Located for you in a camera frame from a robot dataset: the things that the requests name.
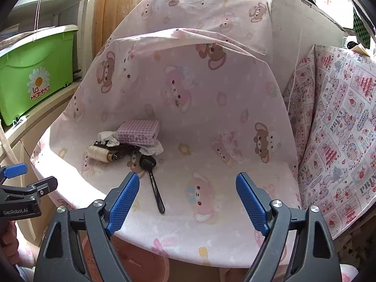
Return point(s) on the pink printed clothing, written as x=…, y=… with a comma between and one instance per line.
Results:
x=28, y=255

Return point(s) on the black plastic spoon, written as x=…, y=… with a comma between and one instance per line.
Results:
x=147, y=162

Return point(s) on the pink bear print cloth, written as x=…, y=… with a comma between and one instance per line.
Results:
x=205, y=108

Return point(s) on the pink checked tissue packet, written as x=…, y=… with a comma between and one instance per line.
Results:
x=138, y=130

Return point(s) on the patchwork print blanket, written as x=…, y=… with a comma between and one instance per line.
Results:
x=337, y=123

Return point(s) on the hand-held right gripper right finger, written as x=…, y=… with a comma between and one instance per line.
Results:
x=249, y=202

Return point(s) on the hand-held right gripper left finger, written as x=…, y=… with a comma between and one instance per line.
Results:
x=123, y=202

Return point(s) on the cream thread spool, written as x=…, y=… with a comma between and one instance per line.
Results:
x=98, y=153

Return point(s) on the green plastic storage box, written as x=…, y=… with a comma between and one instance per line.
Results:
x=44, y=58

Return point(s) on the person's left hand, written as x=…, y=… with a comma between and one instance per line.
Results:
x=11, y=243

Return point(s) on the pink plastic basket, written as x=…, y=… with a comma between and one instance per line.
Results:
x=144, y=263

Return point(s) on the black strip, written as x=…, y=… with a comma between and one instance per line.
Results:
x=126, y=150

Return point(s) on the black green checkered board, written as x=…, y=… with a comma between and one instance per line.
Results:
x=362, y=32

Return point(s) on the white shelf unit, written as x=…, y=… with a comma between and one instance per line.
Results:
x=53, y=3

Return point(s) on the white box appliance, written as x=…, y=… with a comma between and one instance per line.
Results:
x=293, y=29

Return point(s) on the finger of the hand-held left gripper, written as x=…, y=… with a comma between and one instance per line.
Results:
x=14, y=170
x=41, y=186

